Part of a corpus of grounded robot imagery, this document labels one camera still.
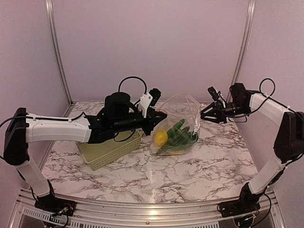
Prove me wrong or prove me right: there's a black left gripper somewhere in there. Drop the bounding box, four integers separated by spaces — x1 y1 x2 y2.
112 109 167 135

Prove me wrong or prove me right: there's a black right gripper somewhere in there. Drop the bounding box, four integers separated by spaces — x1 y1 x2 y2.
200 100 249 124

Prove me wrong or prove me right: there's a clear zip top bag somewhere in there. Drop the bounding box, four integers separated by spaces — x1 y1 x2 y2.
150 93 201 156

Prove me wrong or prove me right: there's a green bok choy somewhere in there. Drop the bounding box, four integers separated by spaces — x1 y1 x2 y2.
162 126 199 152

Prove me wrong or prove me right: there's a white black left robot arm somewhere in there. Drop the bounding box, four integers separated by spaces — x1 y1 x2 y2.
2 89 167 211

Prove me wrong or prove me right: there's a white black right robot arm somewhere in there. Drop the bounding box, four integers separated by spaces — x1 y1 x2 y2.
200 83 304 217

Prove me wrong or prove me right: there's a pale green perforated basket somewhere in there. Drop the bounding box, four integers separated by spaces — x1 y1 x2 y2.
76 130 142 171

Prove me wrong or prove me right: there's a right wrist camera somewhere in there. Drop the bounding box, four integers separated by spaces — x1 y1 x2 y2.
208 86 227 108

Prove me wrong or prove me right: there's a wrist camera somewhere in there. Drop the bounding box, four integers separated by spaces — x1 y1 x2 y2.
138 88 161 118
208 86 227 108

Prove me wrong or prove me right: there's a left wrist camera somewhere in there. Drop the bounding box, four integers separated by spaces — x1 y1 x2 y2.
138 88 161 118

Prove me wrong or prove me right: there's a right aluminium corner post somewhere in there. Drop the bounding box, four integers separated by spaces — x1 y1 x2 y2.
231 0 257 85

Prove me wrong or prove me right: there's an aluminium corner post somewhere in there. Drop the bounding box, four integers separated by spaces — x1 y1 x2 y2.
46 0 73 106
231 0 257 85

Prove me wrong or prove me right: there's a left aluminium corner post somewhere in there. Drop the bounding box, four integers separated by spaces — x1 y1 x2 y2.
46 0 73 106

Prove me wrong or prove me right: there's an aluminium front frame rail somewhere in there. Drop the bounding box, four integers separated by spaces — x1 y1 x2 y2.
8 189 286 228

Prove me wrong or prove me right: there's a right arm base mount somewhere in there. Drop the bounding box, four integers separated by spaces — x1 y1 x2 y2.
217 199 260 218

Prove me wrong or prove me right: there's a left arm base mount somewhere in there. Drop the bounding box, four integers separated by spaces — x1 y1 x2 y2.
35 194 76 216

